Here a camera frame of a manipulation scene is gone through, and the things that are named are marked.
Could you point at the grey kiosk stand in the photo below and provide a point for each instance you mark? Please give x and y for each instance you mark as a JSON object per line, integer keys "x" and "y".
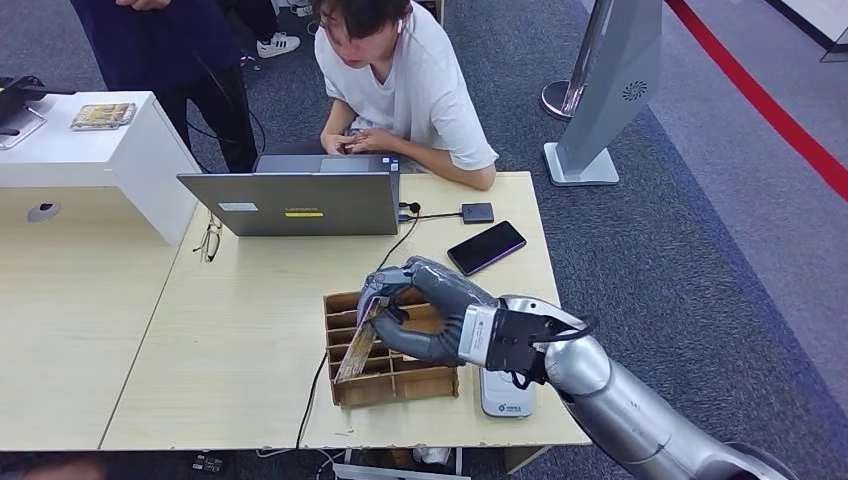
{"x": 609, "y": 79}

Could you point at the person's left forearm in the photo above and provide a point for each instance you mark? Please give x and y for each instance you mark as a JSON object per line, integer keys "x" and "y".
{"x": 450, "y": 173}

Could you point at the black desk device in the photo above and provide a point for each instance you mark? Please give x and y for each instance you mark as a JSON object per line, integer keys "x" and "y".
{"x": 20, "y": 93}

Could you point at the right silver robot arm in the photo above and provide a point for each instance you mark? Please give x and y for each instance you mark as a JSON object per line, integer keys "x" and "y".
{"x": 616, "y": 404}

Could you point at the white cabinet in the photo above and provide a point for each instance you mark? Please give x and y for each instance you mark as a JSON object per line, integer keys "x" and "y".
{"x": 99, "y": 159}

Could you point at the white grey card reader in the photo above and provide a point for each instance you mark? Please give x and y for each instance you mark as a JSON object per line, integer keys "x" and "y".
{"x": 507, "y": 403}

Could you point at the stack of hotel cards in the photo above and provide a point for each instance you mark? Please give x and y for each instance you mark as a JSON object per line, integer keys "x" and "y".
{"x": 103, "y": 116}

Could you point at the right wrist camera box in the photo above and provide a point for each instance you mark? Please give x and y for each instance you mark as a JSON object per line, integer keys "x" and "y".
{"x": 477, "y": 334}

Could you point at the black usb hub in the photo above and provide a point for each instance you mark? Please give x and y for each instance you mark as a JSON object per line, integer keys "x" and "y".
{"x": 478, "y": 213}

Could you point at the black eyeglasses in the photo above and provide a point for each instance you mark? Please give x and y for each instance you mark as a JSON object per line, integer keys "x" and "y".
{"x": 210, "y": 242}

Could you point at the wooden card organizer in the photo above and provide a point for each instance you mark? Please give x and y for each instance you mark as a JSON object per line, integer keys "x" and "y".
{"x": 411, "y": 387}

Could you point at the person's left hand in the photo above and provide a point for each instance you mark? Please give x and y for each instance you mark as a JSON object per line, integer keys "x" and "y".
{"x": 376, "y": 142}

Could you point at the person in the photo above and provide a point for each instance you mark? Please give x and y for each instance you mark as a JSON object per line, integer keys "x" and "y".
{"x": 255, "y": 20}
{"x": 411, "y": 86}
{"x": 166, "y": 40}

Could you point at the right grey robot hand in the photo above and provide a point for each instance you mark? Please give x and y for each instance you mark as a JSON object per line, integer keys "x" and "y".
{"x": 437, "y": 311}

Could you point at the person's right forearm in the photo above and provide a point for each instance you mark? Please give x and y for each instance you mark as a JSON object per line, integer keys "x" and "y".
{"x": 338, "y": 122}

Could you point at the grey laptop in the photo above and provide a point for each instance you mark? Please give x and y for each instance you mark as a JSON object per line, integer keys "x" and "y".
{"x": 298, "y": 205}

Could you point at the black smartphone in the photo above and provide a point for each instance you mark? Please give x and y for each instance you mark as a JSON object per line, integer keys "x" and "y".
{"x": 487, "y": 248}

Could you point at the white plastic object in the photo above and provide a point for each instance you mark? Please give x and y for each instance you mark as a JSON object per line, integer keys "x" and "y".
{"x": 432, "y": 456}

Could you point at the autumn tree hotel card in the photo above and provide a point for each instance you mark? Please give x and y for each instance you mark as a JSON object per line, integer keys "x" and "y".
{"x": 358, "y": 351}

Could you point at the silver tablet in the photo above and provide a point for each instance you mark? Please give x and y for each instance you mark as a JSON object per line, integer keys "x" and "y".
{"x": 20, "y": 131}

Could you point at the person's right hand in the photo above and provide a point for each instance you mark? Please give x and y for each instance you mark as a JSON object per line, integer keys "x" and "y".
{"x": 336, "y": 144}

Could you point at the chrome stanchion post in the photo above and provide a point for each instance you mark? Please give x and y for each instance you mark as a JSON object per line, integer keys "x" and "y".
{"x": 563, "y": 99}

